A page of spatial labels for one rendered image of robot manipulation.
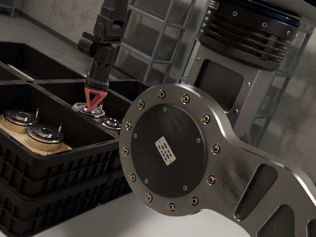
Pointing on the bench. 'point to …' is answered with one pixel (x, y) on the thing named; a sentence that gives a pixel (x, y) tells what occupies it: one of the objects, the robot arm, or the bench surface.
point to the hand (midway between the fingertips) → (90, 106)
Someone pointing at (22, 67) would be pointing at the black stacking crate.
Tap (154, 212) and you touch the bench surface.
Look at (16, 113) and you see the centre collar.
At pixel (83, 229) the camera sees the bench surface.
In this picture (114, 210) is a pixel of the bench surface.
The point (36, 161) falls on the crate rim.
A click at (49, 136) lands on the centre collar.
